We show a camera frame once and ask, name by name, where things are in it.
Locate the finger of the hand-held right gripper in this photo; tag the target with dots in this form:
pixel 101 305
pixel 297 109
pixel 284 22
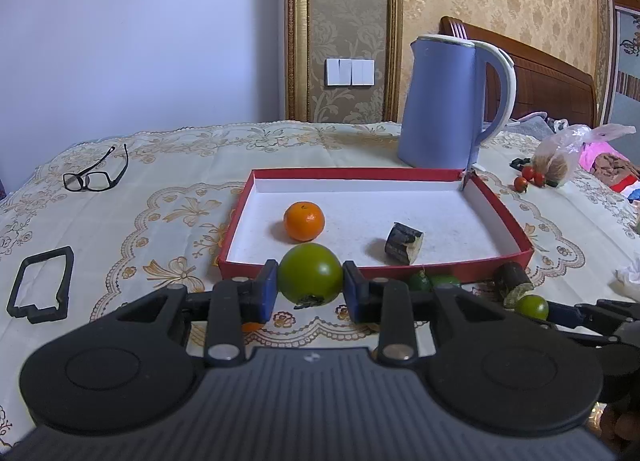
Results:
pixel 617 307
pixel 562 314

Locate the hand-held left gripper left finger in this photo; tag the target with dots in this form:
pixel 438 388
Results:
pixel 267 287

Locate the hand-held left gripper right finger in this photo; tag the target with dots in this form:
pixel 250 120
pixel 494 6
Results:
pixel 352 292

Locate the small green tomato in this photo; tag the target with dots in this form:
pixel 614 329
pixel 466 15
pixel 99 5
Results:
pixel 531 307

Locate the orange mandarin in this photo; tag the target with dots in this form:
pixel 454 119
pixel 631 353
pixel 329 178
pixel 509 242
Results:
pixel 304 221
pixel 251 326

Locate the large green tomato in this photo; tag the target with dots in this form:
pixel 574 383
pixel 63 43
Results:
pixel 310 273

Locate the cut eggplant piece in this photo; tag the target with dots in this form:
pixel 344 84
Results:
pixel 512 281
pixel 402 243

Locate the red cardboard box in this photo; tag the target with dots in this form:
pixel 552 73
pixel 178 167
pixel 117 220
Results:
pixel 350 213

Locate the cut green cucumber piece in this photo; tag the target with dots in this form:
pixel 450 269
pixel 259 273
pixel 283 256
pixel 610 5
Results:
pixel 445 281

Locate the person's right hand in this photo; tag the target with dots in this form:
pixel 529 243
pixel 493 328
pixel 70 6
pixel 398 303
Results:
pixel 622 433

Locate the white tissue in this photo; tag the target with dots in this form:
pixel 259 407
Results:
pixel 629 276

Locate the embroidered cream tablecloth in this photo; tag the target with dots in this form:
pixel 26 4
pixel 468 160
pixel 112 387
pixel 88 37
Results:
pixel 150 221

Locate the red cherry tomato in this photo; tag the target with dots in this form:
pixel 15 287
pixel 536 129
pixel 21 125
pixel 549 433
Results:
pixel 539 178
pixel 527 172
pixel 520 184

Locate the pink cloth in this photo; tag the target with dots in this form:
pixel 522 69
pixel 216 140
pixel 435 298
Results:
pixel 605 163

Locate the black clip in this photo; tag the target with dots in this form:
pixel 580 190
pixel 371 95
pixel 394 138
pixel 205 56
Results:
pixel 516 163

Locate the clear plastic bag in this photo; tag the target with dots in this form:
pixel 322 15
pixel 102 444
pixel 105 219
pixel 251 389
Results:
pixel 560 156

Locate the black eyeglasses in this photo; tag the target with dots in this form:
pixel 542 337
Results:
pixel 100 181

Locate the blue electric kettle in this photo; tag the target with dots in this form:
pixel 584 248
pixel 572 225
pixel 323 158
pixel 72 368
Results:
pixel 440 106

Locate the wooden headboard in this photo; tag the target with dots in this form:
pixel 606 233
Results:
pixel 550 86

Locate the black rectangular plastic frame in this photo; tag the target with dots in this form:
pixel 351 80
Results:
pixel 64 276

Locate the white wall switch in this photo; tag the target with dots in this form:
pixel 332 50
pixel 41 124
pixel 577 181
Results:
pixel 350 72

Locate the gold framed wall panel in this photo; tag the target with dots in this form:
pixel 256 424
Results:
pixel 295 41

